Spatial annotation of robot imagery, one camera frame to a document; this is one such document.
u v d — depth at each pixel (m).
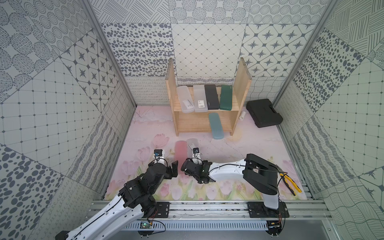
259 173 0.51
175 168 0.68
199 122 1.03
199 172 0.66
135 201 0.51
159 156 0.65
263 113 1.12
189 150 0.95
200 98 0.84
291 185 0.82
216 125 1.01
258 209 0.75
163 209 0.74
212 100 0.82
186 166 0.67
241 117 1.08
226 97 0.83
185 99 0.84
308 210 0.76
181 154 0.94
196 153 0.79
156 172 0.54
